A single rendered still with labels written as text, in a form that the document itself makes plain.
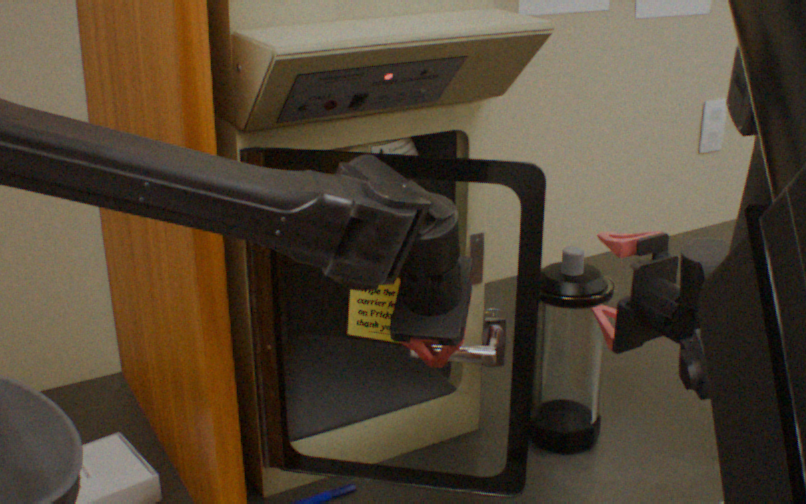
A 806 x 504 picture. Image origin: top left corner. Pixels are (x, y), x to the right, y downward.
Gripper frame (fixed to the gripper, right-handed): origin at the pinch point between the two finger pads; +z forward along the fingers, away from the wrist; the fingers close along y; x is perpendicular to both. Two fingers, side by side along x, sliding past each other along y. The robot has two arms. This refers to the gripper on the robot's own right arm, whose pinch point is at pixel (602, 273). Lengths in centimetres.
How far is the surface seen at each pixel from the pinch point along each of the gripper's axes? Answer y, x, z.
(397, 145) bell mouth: 15.1, 20.0, 15.1
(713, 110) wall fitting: -1, -79, 54
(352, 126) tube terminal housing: 19.2, 27.4, 11.9
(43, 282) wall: -10, 58, 55
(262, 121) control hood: 22.3, 39.3, 8.2
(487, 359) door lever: 0.1, 24.1, -10.5
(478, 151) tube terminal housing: 13.8, 10.7, 11.9
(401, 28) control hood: 31.0, 25.9, 3.7
